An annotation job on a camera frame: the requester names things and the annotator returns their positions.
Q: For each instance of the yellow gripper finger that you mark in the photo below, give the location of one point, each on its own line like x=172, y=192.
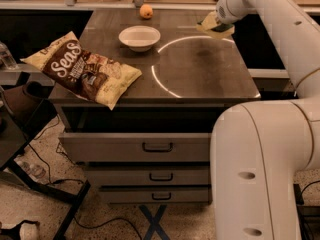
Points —
x=209, y=22

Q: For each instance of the green and yellow sponge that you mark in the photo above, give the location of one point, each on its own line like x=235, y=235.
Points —
x=221, y=31

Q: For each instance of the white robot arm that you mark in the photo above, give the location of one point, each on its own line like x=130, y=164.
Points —
x=257, y=147

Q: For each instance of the orange fruit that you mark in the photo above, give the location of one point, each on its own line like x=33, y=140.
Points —
x=146, y=11

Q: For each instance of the white bowl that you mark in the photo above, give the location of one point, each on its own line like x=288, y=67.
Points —
x=139, y=38

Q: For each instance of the brown and yellow chip bag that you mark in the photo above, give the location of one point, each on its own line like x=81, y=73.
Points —
x=87, y=75

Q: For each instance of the grey drawer cabinet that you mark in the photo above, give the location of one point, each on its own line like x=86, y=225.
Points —
x=188, y=79

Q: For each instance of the middle grey drawer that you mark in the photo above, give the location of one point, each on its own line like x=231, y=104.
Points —
x=148, y=175

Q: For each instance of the grey drawer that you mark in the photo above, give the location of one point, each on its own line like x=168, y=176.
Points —
x=156, y=195
x=136, y=147
x=148, y=175

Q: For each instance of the top grey drawer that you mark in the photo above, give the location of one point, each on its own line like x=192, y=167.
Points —
x=136, y=147

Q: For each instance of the bottom grey drawer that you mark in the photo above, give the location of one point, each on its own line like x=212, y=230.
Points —
x=156, y=195

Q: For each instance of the clear plastic water bottle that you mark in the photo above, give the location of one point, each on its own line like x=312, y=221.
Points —
x=7, y=58

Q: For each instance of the black side table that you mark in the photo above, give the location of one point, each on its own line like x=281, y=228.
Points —
x=24, y=115

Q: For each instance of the plastic bottle on floor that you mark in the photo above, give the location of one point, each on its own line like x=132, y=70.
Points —
x=36, y=172

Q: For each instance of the white and black object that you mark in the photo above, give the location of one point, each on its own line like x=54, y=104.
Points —
x=22, y=231

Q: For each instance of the black stand with cables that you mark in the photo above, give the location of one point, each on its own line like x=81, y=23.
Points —
x=308, y=215

